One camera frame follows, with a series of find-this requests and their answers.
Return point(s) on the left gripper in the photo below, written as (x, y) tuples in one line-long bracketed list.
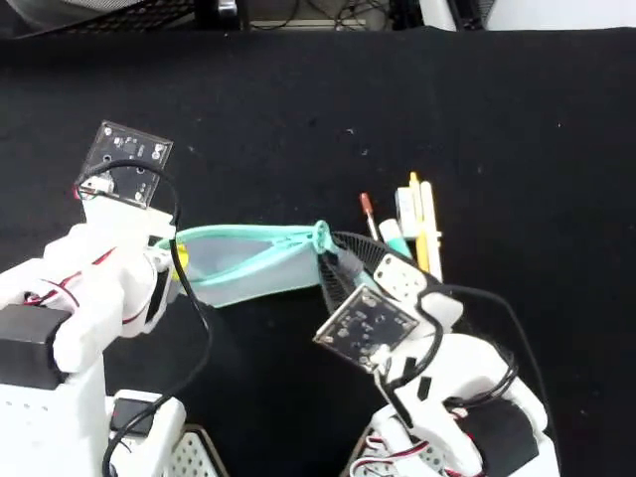
[(124, 238)]

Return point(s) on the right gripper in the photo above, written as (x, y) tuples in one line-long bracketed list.
[(472, 367)]

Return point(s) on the mint green zip pouch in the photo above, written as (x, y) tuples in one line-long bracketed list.
[(258, 278)]

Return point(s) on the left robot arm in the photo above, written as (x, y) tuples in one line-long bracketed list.
[(45, 427)]

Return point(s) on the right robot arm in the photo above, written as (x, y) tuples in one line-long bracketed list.
[(502, 432)]

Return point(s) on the teal marker with white cap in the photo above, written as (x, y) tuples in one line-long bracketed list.
[(397, 243)]

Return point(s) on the yellow pen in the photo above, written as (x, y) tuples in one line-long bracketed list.
[(422, 248)]

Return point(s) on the pencil with brown eraser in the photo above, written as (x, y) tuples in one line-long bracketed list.
[(366, 201)]

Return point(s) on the cream white pen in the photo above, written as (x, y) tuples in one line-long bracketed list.
[(432, 218)]

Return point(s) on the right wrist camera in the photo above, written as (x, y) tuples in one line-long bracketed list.
[(365, 328)]

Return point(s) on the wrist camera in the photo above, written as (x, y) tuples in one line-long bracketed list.
[(365, 328), (126, 164)]

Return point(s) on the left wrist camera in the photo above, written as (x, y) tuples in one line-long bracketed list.
[(126, 164)]

